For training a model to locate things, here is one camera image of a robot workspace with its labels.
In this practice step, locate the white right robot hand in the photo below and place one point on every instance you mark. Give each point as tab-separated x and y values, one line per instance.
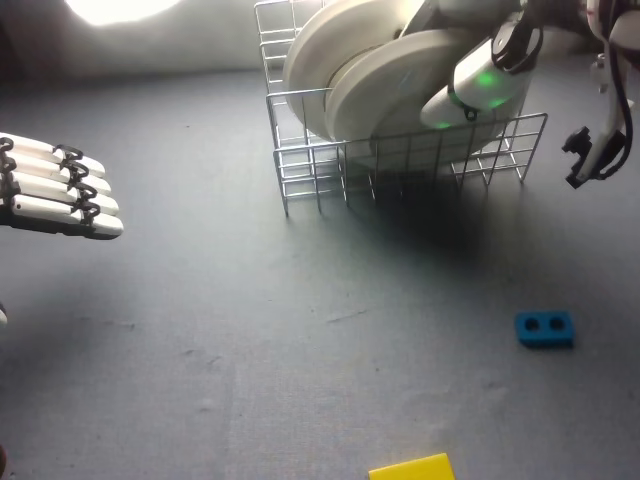
490	80

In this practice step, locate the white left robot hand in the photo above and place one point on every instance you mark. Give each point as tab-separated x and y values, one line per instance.
40	185

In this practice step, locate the white round plate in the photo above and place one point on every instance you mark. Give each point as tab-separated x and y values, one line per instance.
380	85
320	50

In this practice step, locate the blue block with two holes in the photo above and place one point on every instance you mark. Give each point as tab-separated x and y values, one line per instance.
545	341

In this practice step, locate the yellow rectangular block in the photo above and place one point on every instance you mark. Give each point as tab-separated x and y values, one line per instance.
415	470

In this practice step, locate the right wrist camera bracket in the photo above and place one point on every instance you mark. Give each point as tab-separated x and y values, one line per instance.
609	90

